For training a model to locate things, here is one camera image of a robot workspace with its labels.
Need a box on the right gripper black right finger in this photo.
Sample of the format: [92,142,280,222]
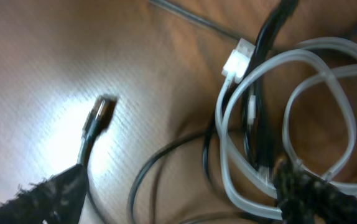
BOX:
[273,160,357,223]

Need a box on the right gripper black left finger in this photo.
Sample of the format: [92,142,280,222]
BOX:
[0,164,89,224]

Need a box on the black USB-A cable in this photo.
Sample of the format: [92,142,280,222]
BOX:
[202,0,300,187]

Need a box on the black USB-C cable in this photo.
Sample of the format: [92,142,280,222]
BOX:
[77,95,241,224]

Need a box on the white USB cable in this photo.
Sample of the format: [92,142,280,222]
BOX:
[215,36,357,221]

